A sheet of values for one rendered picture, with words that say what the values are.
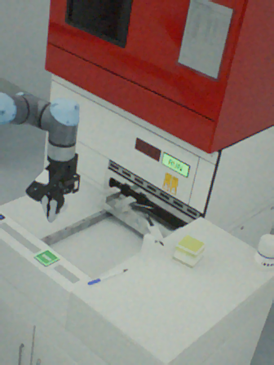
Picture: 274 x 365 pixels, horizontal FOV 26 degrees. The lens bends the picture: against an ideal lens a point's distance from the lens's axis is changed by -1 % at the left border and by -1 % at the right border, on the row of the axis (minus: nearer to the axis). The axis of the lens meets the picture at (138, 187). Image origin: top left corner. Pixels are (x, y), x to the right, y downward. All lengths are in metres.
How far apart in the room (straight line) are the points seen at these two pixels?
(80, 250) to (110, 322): 0.51
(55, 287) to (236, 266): 0.57
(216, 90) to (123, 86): 0.39
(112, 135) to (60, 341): 0.83
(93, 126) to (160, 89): 0.43
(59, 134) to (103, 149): 0.79
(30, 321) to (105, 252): 0.36
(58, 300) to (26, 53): 3.43
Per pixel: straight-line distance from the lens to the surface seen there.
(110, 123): 2.24
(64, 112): 1.49
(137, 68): 2.02
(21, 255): 1.79
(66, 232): 2.08
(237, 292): 1.79
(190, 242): 1.82
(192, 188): 2.06
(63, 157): 1.55
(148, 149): 2.13
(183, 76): 1.91
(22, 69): 5.02
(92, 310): 1.63
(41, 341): 1.90
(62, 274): 1.73
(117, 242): 2.11
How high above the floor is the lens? 2.07
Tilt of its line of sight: 31 degrees down
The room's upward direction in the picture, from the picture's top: 11 degrees clockwise
